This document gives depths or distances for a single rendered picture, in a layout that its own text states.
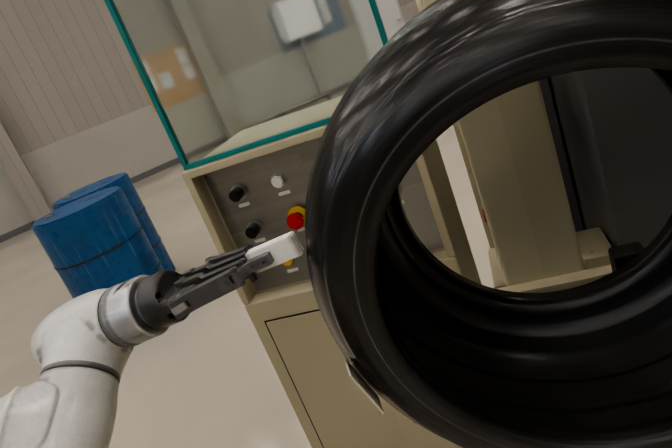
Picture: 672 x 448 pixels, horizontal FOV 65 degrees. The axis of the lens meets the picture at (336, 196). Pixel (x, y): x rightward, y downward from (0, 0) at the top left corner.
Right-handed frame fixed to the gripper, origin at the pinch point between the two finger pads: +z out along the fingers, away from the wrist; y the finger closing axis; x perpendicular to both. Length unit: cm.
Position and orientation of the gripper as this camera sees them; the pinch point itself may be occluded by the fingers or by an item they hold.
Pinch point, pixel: (274, 252)
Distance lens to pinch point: 67.6
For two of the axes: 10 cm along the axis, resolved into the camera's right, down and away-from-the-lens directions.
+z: 8.6, -3.8, -3.3
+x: 4.7, 8.5, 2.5
